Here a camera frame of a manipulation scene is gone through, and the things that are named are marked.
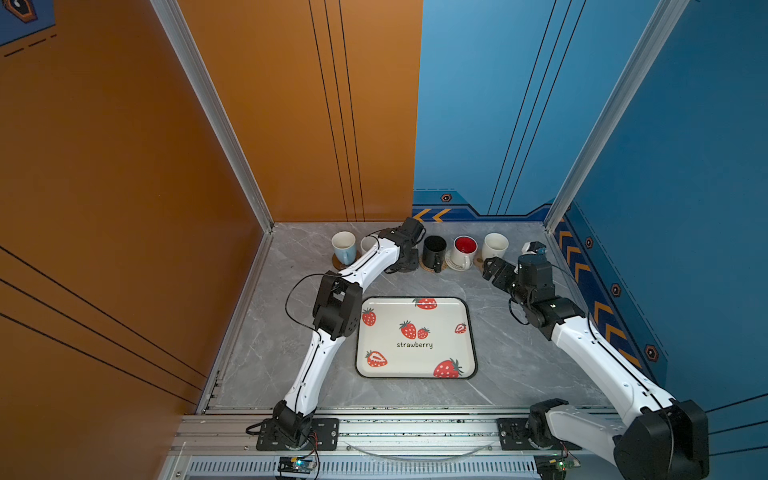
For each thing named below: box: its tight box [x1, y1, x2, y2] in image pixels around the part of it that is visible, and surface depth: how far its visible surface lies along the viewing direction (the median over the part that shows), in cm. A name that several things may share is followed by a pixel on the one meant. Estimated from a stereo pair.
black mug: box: [422, 235, 447, 274], surface depth 103 cm
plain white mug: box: [482, 232, 510, 261], surface depth 104 cm
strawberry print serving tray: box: [355, 296, 478, 379], surface depth 91 cm
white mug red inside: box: [451, 235, 479, 269], surface depth 105 cm
